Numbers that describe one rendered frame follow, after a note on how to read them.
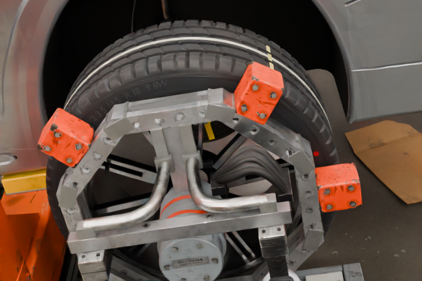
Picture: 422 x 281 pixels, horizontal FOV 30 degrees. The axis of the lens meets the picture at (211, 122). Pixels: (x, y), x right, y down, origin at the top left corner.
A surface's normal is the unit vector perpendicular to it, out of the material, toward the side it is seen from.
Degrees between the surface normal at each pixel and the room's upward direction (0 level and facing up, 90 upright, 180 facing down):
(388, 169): 0
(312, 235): 90
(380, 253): 0
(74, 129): 45
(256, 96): 90
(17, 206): 0
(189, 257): 90
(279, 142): 90
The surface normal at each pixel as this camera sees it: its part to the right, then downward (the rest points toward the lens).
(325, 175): -0.18, -0.85
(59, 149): 0.00, 0.51
